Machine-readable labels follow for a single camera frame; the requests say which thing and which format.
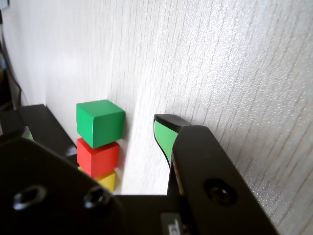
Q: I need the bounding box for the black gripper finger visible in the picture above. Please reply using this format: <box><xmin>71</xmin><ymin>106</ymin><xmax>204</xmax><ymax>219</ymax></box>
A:
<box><xmin>153</xmin><ymin>114</ymin><xmax>280</xmax><ymax>235</ymax></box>
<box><xmin>0</xmin><ymin>125</ymin><xmax>128</xmax><ymax>235</ymax></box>

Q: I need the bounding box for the red cube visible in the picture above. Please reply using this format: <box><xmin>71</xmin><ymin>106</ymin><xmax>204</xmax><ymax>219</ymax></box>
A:
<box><xmin>76</xmin><ymin>138</ymin><xmax>120</xmax><ymax>178</ymax></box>

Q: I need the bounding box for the yellow cube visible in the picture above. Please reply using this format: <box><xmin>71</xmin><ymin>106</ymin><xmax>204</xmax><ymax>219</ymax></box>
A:
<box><xmin>77</xmin><ymin>166</ymin><xmax>116</xmax><ymax>193</ymax></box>

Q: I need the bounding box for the green cube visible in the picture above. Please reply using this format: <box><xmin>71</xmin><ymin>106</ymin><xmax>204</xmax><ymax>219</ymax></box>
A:
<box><xmin>76</xmin><ymin>99</ymin><xmax>126</xmax><ymax>149</ymax></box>

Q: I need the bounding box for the black box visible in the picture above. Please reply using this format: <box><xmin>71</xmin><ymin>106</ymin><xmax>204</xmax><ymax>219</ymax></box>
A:
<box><xmin>0</xmin><ymin>104</ymin><xmax>78</xmax><ymax>162</ymax></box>

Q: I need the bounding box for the black cable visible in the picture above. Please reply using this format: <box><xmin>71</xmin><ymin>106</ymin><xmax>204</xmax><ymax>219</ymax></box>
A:
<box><xmin>0</xmin><ymin>24</ymin><xmax>29</xmax><ymax>107</ymax></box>

